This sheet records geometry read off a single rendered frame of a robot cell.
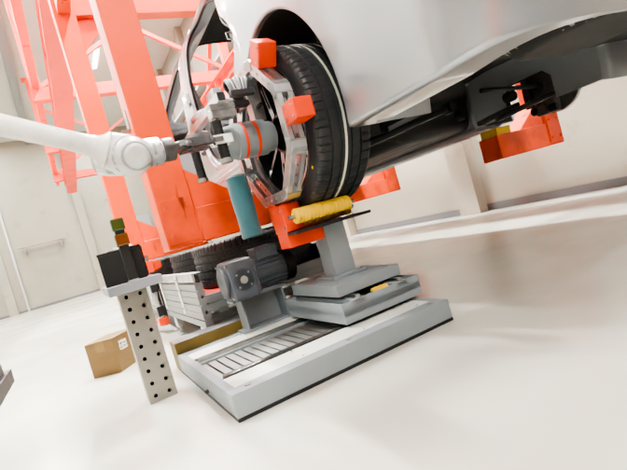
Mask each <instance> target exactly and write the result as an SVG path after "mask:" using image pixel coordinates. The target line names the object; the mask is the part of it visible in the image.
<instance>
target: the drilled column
mask: <svg viewBox="0 0 627 470"><path fill-rule="evenodd" d="M117 300H118V304H119V308H120V311H121V314H122V318H123V321H124V324H125V327H126V330H127V333H128V336H129V340H130V343H131V345H132V351H133V354H134V358H135V361H136V364H137V366H138V370H139V373H140V376H141V380H142V383H143V385H144V389H145V392H146V398H147V400H148V401H149V403H150V405H152V404H154V403H157V402H159V401H161V400H163V399H165V398H167V397H170V396H172V395H175V394H178V391H177V389H176V386H175V382H174V377H173V373H172V370H171V368H170V364H169V361H168V358H167V354H166V351H165V349H164V345H163V342H162V339H161V335H160V331H159V327H158V324H157V321H156V317H155V314H154V311H153V308H152V305H151V302H150V298H149V295H148V292H147V289H146V287H144V288H141V289H138V290H134V291H131V292H129V293H126V294H122V295H119V296H117ZM171 389H172V390H171Z"/></svg>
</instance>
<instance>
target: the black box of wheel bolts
mask: <svg viewBox="0 0 627 470"><path fill-rule="evenodd" d="M129 246H130V249H131V253H132V258H133V262H134V265H135V267H136V270H137V274H138V277H139V279H141V278H145V277H147V276H148V275H149V272H148V269H147V265H146V261H145V257H144V254H143V251H142V246H141V245H140V244H136V245H132V244H129ZM96 257H97V258H98V261H99V265H100V268H101V271H102V274H103V277H104V283H105V286H106V288H109V287H112V286H116V285H119V284H123V283H127V282H128V281H129V280H128V277H127V273H126V270H125V268H124V264H123V261H122V258H121V254H120V251H119V248H118V247H117V248H116V247H115V248H113V250H112V251H110V250H106V251H105V253H104V254H100V255H97V256H96Z"/></svg>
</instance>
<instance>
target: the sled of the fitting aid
mask: <svg viewBox="0 0 627 470"><path fill-rule="evenodd" d="M422 293H423V291H422V287H421V285H420V281H419V277H418V274H403V275H396V276H394V277H391V278H389V279H386V280H384V281H381V282H379V283H375V284H373V285H370V286H368V287H365V288H363V289H360V290H357V291H355V292H353V293H351V294H348V295H346V296H343V297H308V296H295V297H292V298H289V299H286V305H287V309H288V312H289V316H292V317H299V318H304V319H310V320H316V321H322V322H329V323H334V324H340V325H349V324H351V323H354V322H356V321H358V320H361V319H363V318H365V317H368V316H370V315H372V314H374V313H376V312H378V311H382V310H384V309H387V308H389V307H391V306H394V305H396V304H398V303H400V302H402V301H404V300H407V299H409V298H411V297H415V296H417V295H420V294H422Z"/></svg>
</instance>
